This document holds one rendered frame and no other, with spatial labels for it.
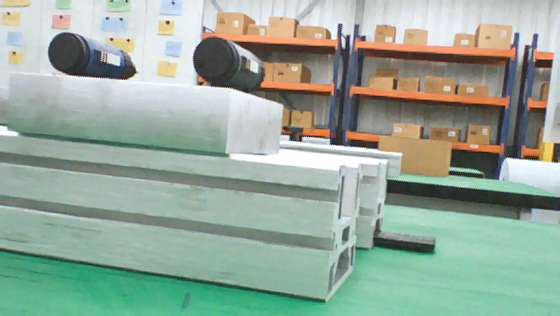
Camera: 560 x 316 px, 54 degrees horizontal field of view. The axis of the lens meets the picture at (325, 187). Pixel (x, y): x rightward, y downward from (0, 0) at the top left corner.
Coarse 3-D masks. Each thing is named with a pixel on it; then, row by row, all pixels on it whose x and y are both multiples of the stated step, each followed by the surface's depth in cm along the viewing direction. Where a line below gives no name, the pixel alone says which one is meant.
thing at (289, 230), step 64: (0, 128) 47; (0, 192) 38; (64, 192) 37; (128, 192) 36; (192, 192) 35; (256, 192) 35; (320, 192) 34; (64, 256) 37; (128, 256) 36; (192, 256) 35; (256, 256) 34; (320, 256) 33
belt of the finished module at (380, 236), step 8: (376, 232) 58; (384, 232) 58; (392, 232) 59; (376, 240) 54; (384, 240) 54; (392, 240) 54; (400, 240) 54; (408, 240) 54; (416, 240) 55; (424, 240) 55; (432, 240) 56; (432, 248) 53
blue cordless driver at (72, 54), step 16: (64, 32) 77; (48, 48) 77; (64, 48) 77; (80, 48) 77; (96, 48) 80; (112, 48) 85; (64, 64) 77; (80, 64) 77; (96, 64) 80; (112, 64) 83; (128, 64) 88
